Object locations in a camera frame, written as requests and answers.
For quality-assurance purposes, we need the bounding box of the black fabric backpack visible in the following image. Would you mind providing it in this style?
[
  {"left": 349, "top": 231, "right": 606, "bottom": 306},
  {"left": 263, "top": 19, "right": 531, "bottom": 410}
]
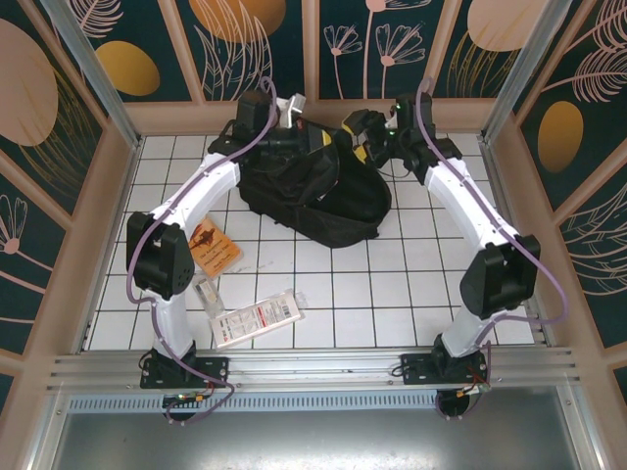
[{"left": 236, "top": 117, "right": 393, "bottom": 251}]

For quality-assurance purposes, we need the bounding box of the orange paperback book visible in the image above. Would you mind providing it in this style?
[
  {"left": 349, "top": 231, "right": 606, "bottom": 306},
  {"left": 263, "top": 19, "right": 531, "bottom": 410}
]
[{"left": 188, "top": 217, "right": 245, "bottom": 280}]

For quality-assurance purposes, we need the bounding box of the clear plastic pencil case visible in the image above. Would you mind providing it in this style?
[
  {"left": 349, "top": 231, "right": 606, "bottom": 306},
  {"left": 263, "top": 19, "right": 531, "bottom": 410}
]
[{"left": 192, "top": 277, "right": 227, "bottom": 314}]

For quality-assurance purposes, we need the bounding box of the white red stationery package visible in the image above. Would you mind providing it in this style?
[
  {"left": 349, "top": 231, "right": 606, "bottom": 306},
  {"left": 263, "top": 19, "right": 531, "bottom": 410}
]
[{"left": 208, "top": 288, "right": 310, "bottom": 352}]

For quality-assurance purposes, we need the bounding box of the orange circle leaves art panel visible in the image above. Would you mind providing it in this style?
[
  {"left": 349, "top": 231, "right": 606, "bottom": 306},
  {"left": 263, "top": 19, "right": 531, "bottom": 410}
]
[{"left": 173, "top": 0, "right": 314, "bottom": 104}]

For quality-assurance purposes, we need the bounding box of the pink circle feather art panel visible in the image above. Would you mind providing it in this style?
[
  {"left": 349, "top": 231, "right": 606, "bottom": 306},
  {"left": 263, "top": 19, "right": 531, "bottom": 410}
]
[{"left": 429, "top": 0, "right": 545, "bottom": 101}]

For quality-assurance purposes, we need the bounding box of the orange oval feather art panel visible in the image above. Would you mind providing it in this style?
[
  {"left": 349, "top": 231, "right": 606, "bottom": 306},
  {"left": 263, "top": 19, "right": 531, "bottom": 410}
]
[{"left": 511, "top": 0, "right": 627, "bottom": 212}]

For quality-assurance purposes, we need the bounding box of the large pink disc art panel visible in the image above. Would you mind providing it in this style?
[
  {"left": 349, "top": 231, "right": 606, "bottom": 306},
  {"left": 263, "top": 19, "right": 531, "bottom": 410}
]
[{"left": 0, "top": 0, "right": 110, "bottom": 224}]

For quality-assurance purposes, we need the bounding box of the steel sheet panel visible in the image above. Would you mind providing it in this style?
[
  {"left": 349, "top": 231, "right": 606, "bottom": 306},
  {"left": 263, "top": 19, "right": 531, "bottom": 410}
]
[{"left": 28, "top": 384, "right": 608, "bottom": 470}]

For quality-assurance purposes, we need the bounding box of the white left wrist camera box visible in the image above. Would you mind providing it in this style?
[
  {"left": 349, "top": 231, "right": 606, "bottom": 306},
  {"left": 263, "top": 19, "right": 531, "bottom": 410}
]
[{"left": 274, "top": 94, "right": 306, "bottom": 127}]

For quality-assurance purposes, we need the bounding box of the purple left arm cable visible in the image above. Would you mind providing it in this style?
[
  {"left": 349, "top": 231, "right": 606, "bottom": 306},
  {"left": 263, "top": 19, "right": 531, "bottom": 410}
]
[{"left": 124, "top": 75, "right": 280, "bottom": 428}]

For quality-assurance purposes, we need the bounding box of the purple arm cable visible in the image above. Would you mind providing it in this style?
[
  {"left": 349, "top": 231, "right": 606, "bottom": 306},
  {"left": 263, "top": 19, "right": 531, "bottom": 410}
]
[
  {"left": 124, "top": 75, "right": 280, "bottom": 428},
  {"left": 415, "top": 74, "right": 570, "bottom": 423}
]

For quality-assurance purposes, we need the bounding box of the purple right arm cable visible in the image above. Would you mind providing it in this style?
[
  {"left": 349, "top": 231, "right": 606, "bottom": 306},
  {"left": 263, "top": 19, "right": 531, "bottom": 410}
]
[{"left": 415, "top": 74, "right": 570, "bottom": 423}]

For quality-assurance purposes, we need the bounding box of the three flowers wall art panel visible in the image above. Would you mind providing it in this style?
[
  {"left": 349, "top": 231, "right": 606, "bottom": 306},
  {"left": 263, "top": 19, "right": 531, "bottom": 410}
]
[{"left": 313, "top": 0, "right": 445, "bottom": 103}]

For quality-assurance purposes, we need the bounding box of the aluminium side rail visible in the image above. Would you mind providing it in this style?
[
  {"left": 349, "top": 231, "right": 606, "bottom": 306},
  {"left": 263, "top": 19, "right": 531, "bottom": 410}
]
[
  {"left": 478, "top": 139, "right": 555, "bottom": 350},
  {"left": 72, "top": 139, "right": 144, "bottom": 354}
]

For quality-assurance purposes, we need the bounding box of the aluminium frame post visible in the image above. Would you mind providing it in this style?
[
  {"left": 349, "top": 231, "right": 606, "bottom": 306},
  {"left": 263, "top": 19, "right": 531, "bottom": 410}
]
[
  {"left": 478, "top": 0, "right": 574, "bottom": 144},
  {"left": 40, "top": 0, "right": 144, "bottom": 151}
]

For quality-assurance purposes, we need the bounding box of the orange oval wall art panel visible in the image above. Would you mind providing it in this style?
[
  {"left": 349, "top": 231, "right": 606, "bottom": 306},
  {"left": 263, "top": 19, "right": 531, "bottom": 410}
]
[{"left": 61, "top": 0, "right": 206, "bottom": 105}]

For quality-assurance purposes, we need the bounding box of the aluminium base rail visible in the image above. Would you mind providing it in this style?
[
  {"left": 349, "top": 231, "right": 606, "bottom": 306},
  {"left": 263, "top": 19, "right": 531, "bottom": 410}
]
[{"left": 46, "top": 346, "right": 582, "bottom": 393}]

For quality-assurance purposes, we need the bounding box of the feather leaves wall art panel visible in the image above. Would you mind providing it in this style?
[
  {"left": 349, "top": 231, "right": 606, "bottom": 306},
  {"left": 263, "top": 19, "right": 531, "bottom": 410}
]
[{"left": 555, "top": 168, "right": 627, "bottom": 352}]

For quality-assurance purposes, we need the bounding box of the slotted grey cable duct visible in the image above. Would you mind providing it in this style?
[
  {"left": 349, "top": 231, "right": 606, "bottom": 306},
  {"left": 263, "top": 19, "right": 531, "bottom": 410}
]
[{"left": 66, "top": 395, "right": 442, "bottom": 413}]

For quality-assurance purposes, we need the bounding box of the small controller board with wires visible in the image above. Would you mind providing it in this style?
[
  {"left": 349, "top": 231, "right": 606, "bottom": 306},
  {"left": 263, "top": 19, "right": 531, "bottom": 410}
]
[
  {"left": 164, "top": 391, "right": 210, "bottom": 407},
  {"left": 455, "top": 383, "right": 493, "bottom": 399}
]

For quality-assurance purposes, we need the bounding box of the single flower wall art panel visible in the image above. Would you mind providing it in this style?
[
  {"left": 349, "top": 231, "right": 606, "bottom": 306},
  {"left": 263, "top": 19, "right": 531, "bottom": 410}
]
[{"left": 0, "top": 149, "right": 74, "bottom": 361}]

